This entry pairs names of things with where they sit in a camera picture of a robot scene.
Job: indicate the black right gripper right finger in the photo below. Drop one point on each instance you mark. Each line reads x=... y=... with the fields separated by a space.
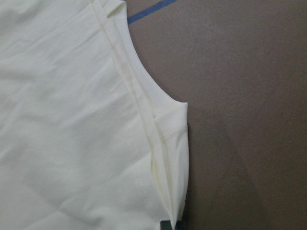
x=181 y=225

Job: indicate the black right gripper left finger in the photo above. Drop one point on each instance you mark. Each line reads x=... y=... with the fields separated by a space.
x=165 y=225

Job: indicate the cream long-sleeve cat shirt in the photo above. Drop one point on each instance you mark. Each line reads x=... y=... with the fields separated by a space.
x=88 y=140

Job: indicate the brown paper table cover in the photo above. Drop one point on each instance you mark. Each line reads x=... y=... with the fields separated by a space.
x=241 y=65

